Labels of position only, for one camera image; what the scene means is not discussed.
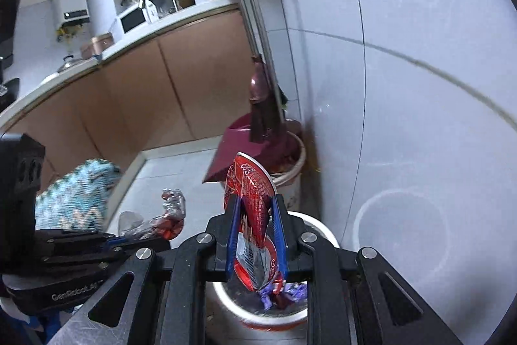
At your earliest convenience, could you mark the beige trash bin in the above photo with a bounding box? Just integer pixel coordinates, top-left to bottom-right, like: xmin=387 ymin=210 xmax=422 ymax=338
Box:
xmin=266 ymin=131 xmax=307 ymax=211

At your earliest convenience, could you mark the white microwave oven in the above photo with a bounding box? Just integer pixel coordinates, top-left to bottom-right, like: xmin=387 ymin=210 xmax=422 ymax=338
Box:
xmin=117 ymin=4 xmax=159 ymax=34

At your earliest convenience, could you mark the dark red dustpan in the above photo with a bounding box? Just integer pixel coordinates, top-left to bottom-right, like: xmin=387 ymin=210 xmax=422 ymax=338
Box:
xmin=202 ymin=113 xmax=301 ymax=183

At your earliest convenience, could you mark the purple plastic wrapper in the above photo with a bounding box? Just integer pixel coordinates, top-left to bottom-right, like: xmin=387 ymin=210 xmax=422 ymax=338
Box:
xmin=258 ymin=281 xmax=308 ymax=311

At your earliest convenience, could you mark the zigzag knitted table cloth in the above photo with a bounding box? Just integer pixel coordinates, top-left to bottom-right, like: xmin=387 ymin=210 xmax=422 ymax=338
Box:
xmin=35 ymin=158 xmax=123 ymax=231

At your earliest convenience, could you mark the red silver foil wrapper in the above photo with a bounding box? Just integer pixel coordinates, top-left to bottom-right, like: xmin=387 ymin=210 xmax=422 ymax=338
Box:
xmin=118 ymin=188 xmax=186 ymax=241

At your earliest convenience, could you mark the steel pot with lid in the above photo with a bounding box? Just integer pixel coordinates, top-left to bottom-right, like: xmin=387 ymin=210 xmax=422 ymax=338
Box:
xmin=57 ymin=54 xmax=84 ymax=73

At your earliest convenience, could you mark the brown rice cooker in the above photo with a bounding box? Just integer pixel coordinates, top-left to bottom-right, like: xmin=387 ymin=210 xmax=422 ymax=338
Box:
xmin=80 ymin=32 xmax=115 ymax=59

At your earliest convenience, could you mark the grey round trash bin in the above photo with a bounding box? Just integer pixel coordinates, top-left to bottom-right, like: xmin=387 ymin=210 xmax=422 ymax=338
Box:
xmin=203 ymin=210 xmax=343 ymax=345

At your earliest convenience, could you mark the red snack wrapper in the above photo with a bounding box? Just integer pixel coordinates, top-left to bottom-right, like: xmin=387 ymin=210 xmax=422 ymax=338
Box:
xmin=224 ymin=152 xmax=278 ymax=292

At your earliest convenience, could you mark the white water heater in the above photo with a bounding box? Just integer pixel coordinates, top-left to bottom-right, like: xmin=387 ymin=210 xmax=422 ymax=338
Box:
xmin=51 ymin=0 xmax=90 ymax=30

